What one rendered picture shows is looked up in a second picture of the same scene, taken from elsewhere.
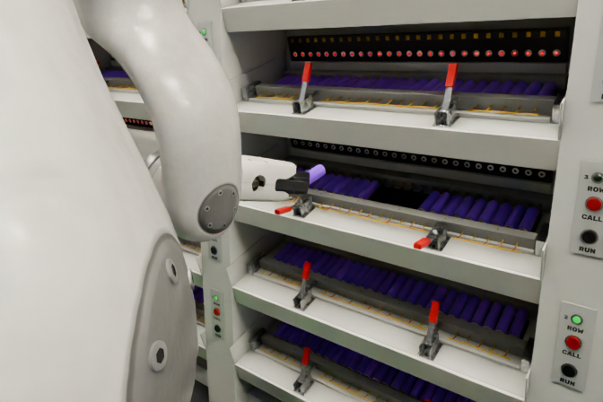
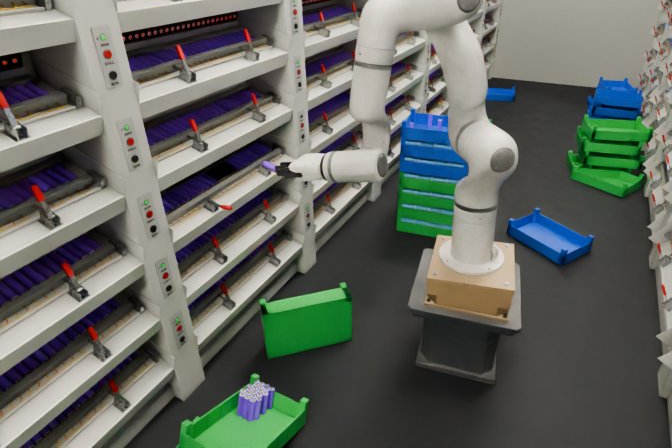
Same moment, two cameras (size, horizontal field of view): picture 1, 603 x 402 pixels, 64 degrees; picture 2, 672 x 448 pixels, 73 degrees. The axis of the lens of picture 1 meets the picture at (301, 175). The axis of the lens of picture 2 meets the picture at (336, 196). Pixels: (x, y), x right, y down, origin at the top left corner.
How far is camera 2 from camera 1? 143 cm
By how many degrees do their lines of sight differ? 90
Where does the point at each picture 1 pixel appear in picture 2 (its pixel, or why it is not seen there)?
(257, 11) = (169, 96)
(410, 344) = (264, 225)
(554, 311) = not seen: hidden behind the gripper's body
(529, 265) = (287, 158)
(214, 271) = (171, 303)
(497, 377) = (287, 207)
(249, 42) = not seen: hidden behind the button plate
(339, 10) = (217, 82)
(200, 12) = (117, 112)
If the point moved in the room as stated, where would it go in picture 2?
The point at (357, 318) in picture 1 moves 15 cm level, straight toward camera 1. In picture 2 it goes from (242, 239) to (286, 238)
